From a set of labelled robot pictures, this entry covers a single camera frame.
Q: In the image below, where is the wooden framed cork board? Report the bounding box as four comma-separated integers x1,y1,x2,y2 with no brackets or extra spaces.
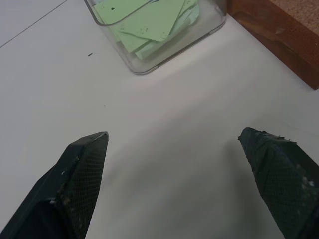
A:
226,0,319,91

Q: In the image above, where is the clear plastic container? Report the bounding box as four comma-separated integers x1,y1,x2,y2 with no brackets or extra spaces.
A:
83,0,228,75

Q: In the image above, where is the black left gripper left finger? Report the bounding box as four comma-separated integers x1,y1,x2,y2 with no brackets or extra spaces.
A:
0,131,110,239

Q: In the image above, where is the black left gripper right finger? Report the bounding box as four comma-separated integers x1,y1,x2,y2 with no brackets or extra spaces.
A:
238,127,319,239

